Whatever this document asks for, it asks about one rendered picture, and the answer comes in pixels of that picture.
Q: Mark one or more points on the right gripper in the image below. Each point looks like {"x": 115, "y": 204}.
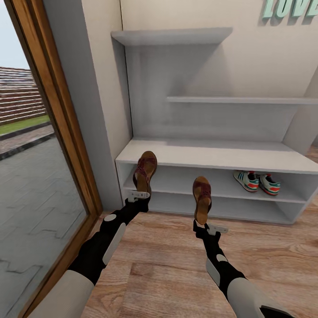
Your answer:
{"x": 202, "y": 233}

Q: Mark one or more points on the door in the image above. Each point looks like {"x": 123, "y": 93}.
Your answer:
{"x": 49, "y": 201}

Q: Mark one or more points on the gym shoe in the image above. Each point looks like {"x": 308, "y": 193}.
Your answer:
{"x": 247, "y": 179}
{"x": 267, "y": 183}

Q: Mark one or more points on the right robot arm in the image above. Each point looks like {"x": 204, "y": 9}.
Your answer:
{"x": 244, "y": 297}

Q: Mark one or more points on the sandal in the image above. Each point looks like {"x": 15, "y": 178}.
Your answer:
{"x": 202, "y": 194}
{"x": 146, "y": 167}

